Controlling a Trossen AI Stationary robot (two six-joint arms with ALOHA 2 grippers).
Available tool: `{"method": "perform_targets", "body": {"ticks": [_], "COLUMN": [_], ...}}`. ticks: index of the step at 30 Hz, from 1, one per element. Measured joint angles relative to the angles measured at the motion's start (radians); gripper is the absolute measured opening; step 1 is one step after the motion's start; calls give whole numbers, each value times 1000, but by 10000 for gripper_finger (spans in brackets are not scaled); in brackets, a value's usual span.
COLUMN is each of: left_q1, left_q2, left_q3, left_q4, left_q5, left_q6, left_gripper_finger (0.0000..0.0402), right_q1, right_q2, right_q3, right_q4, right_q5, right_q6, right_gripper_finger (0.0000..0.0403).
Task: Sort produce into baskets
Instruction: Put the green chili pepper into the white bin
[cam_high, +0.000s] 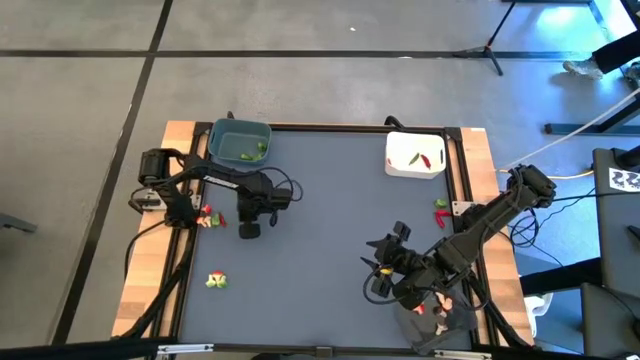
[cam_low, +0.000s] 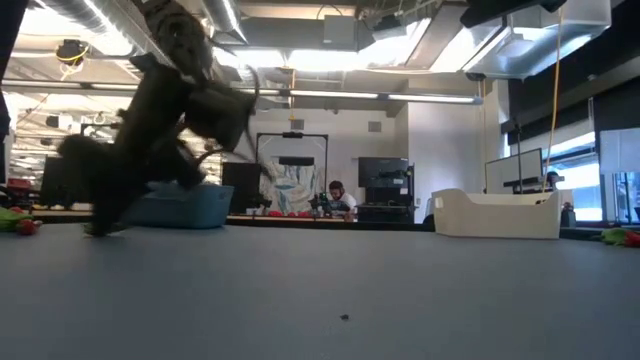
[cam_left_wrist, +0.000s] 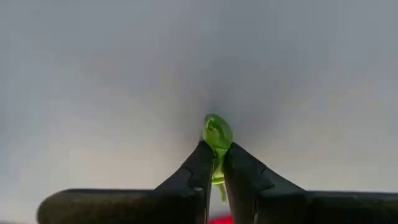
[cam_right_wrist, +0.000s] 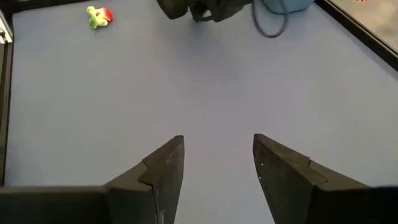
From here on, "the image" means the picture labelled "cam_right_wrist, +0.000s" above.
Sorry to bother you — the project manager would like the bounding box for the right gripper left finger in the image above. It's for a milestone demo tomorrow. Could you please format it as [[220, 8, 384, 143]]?
[[0, 135, 185, 224]]

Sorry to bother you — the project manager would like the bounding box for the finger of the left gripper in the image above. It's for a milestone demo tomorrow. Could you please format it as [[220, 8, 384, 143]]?
[[219, 0, 252, 20], [190, 0, 220, 23]]

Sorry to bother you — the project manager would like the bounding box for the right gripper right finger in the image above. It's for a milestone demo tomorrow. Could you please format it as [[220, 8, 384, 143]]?
[[253, 133, 398, 224]]

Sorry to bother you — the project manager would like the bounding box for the blue plastic basket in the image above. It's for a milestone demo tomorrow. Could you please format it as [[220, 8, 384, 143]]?
[[264, 0, 315, 15]]

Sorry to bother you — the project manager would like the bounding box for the red cap mushroom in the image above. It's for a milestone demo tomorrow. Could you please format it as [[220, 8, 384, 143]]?
[[96, 7, 114, 22]]

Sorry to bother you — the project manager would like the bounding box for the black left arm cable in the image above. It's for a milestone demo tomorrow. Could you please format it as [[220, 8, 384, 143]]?
[[251, 0, 289, 39]]

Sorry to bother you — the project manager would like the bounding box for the silver aluminium bracket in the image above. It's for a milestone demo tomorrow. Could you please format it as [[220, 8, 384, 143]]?
[[0, 9, 14, 45]]

